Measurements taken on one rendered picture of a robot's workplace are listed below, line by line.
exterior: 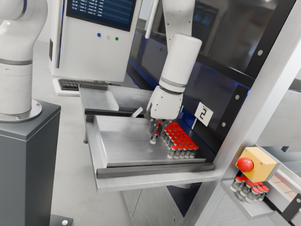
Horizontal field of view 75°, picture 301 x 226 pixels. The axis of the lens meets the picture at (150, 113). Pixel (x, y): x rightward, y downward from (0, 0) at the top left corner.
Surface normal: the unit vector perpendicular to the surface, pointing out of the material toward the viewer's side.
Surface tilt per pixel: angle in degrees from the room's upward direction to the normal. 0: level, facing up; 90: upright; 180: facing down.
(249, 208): 0
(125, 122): 90
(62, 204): 0
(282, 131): 90
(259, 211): 0
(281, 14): 90
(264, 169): 90
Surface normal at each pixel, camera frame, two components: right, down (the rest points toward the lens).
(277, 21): -0.89, -0.07
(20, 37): 0.52, -0.46
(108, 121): 0.36, 0.48
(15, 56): 0.61, 0.47
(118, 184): 0.27, -0.87
